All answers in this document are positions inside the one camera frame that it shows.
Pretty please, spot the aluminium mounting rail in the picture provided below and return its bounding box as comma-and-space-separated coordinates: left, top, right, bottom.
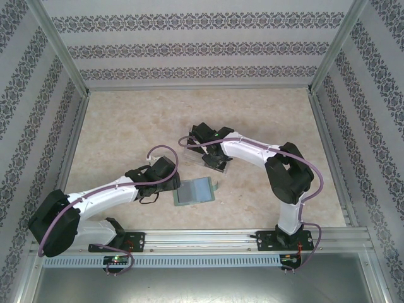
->
30, 229, 375, 253

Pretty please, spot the grey metal sheet panel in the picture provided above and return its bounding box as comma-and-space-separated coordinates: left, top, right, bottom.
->
18, 266, 391, 303

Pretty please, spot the small circuit board green light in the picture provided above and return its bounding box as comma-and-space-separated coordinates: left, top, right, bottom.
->
103, 256, 131, 265

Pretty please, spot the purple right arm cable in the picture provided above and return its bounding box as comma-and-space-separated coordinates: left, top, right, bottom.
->
178, 135, 325, 275

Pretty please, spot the clear acrylic card display stand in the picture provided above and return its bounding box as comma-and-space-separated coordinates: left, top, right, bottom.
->
182, 125, 230, 177

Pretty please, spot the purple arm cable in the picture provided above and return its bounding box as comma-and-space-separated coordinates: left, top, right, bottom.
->
178, 135, 325, 275
37, 144, 180, 276

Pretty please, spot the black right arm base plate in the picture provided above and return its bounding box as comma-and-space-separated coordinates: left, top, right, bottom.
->
257, 230, 314, 253

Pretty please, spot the green leather card holder wallet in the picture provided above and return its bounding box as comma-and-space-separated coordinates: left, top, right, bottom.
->
173, 176, 220, 208

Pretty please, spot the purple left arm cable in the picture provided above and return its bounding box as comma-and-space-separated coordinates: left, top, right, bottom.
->
37, 144, 180, 276

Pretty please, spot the aluminium table side rail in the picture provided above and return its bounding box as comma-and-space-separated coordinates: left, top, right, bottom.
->
44, 93, 91, 231
307, 91, 359, 227

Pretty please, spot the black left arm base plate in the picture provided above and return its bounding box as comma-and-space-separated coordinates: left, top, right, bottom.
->
88, 232, 146, 253

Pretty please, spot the white slotted cable duct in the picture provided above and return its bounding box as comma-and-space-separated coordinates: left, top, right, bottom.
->
42, 254, 282, 268

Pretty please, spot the aluminium frame post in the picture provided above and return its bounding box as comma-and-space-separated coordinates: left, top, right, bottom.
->
306, 0, 369, 95
31, 0, 92, 95

